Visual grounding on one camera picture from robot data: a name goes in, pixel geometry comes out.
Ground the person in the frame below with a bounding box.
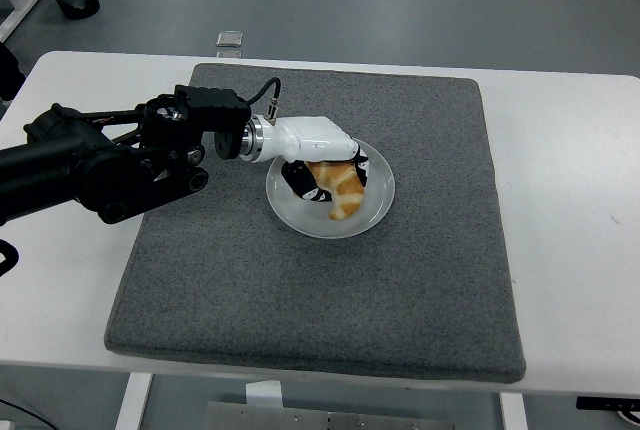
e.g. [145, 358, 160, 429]
[0, 42, 26, 101]

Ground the light grey round plate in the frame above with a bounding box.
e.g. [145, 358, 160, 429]
[264, 138, 396, 240]

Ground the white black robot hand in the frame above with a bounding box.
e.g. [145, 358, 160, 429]
[268, 114, 372, 204]

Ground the grey felt mat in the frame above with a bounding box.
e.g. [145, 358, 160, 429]
[103, 62, 528, 385]

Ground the thin black floor cable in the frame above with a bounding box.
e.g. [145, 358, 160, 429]
[0, 398, 27, 419]

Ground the metal floor socket cover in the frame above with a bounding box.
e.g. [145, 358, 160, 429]
[216, 29, 245, 48]

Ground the white table leg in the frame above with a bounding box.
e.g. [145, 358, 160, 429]
[114, 373, 154, 430]
[499, 392, 527, 430]

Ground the black table control panel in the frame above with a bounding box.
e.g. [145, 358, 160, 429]
[575, 395, 640, 412]

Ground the golden croissant bread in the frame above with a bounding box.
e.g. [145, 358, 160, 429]
[305, 159, 366, 221]

